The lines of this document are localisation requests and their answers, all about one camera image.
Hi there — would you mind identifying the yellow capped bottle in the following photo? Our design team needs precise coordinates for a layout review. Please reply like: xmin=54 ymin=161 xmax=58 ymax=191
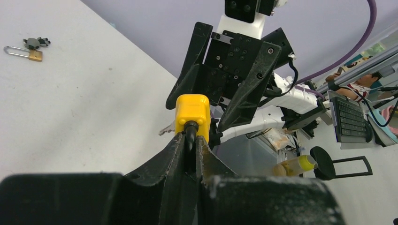
xmin=272 ymin=155 xmax=318 ymax=177

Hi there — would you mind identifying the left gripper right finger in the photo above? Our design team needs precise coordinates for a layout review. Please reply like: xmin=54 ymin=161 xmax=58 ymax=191
xmin=195 ymin=136 xmax=238 ymax=183

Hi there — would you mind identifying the aluminium frame rail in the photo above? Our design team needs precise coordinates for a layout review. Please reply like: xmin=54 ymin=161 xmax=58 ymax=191
xmin=316 ymin=30 xmax=398 ymax=92

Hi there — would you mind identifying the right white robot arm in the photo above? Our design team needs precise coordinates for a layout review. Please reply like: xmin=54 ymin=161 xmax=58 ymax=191
xmin=166 ymin=22 xmax=326 ymax=145

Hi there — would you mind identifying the yellow padlock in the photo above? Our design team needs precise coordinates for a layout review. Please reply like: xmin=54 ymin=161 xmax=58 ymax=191
xmin=175 ymin=94 xmax=211 ymax=152

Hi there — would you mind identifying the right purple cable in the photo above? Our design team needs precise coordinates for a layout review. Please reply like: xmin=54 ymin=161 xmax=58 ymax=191
xmin=293 ymin=0 xmax=377 ymax=86

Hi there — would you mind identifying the black keyboard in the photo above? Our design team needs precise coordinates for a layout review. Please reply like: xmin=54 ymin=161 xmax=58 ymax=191
xmin=327 ymin=90 xmax=373 ymax=150

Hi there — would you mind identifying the black stand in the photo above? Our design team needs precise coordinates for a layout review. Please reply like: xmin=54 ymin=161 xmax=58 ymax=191
xmin=309 ymin=146 xmax=373 ymax=181

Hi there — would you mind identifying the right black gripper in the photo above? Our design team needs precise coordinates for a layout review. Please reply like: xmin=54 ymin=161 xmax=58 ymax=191
xmin=165 ymin=22 xmax=282 ymax=133

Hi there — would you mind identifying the small brass padlock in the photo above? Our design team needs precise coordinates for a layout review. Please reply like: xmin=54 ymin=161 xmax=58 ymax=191
xmin=3 ymin=37 xmax=51 ymax=62

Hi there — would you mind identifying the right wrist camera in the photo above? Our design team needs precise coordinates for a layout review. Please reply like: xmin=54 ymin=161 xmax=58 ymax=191
xmin=216 ymin=0 xmax=288 ymax=39

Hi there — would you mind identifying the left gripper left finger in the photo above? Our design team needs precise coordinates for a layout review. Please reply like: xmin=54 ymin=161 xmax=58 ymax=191
xmin=125 ymin=133 xmax=184 ymax=187

